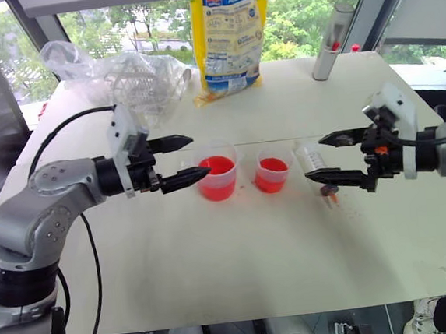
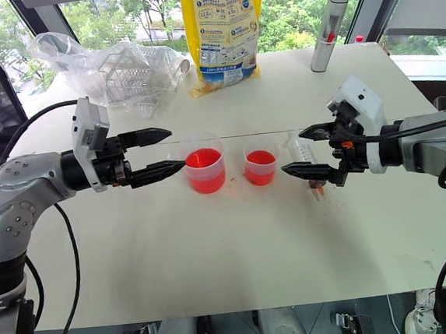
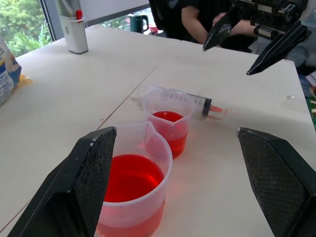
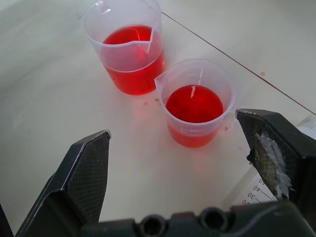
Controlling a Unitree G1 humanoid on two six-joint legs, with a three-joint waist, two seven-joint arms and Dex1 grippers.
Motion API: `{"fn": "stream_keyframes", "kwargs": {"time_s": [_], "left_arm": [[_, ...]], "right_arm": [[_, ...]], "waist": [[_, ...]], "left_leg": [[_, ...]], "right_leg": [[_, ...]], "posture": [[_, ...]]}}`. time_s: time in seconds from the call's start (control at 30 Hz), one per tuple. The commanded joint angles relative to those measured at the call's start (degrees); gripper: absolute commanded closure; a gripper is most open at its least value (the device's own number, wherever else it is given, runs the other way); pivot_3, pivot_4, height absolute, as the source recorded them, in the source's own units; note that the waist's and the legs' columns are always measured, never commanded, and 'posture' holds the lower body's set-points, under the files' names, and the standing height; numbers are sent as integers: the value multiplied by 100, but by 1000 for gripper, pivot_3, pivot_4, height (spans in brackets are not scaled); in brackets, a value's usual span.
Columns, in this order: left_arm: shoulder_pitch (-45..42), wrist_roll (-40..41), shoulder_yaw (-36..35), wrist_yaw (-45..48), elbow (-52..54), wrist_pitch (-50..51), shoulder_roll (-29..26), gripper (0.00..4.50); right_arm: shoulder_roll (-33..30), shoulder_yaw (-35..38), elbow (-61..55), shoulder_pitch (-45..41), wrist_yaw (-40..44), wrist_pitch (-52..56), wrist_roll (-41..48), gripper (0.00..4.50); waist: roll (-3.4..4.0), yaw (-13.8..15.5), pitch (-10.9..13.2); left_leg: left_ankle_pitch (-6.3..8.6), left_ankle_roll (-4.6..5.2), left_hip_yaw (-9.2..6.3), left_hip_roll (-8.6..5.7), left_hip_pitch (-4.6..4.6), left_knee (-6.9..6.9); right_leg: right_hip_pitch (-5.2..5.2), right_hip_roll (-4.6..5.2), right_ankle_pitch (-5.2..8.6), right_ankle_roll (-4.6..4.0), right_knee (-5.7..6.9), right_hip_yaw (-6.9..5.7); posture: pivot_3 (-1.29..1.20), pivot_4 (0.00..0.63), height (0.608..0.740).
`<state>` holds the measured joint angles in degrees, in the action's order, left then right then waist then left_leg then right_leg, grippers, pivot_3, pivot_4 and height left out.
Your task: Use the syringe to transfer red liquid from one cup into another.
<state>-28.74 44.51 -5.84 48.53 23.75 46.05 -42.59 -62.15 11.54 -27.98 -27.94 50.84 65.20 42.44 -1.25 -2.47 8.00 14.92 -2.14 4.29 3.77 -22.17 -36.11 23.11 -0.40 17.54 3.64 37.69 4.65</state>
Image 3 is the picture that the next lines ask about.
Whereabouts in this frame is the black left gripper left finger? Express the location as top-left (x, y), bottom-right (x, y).
top-left (7, 126), bottom-right (118, 237)

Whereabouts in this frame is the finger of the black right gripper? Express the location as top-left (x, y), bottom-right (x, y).
top-left (202, 5), bottom-right (248, 52)
top-left (245, 20), bottom-right (312, 76)

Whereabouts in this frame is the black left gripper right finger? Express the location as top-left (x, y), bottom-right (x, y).
top-left (236, 127), bottom-right (316, 237)

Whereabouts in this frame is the large beaker red liquid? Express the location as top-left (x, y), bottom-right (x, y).
top-left (96, 122), bottom-right (173, 237)

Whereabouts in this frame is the clear plastic syringe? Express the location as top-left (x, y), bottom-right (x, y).
top-left (128, 84), bottom-right (238, 122)

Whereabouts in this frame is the small beaker red liquid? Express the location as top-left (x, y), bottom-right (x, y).
top-left (142, 87), bottom-right (196, 159)

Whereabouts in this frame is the person right hand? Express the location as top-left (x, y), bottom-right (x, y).
top-left (212, 12), bottom-right (230, 27)

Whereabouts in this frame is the grey round object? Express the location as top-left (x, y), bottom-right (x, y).
top-left (287, 45), bottom-right (310, 68)

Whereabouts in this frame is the person in black shirt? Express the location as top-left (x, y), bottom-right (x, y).
top-left (181, 0), bottom-right (260, 53)

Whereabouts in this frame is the red white booklet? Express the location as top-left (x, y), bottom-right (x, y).
top-left (305, 71), bottom-right (316, 87)

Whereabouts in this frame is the green mat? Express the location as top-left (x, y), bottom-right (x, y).
top-left (305, 95), bottom-right (316, 129)

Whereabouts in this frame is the dark green kettle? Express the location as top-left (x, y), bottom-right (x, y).
top-left (127, 13), bottom-right (150, 33)

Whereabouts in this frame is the yellow scrap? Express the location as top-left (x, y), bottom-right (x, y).
top-left (19, 74), bottom-right (32, 87)

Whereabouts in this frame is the white blue printed bag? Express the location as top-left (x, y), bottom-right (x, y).
top-left (0, 37), bottom-right (22, 107)

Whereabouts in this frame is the white pen holder box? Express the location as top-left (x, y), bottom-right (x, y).
top-left (58, 14), bottom-right (89, 54)

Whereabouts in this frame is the grey marker pen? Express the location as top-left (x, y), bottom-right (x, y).
top-left (56, 0), bottom-right (75, 18)

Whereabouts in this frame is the dark window frame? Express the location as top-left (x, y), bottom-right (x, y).
top-left (40, 0), bottom-right (58, 42)

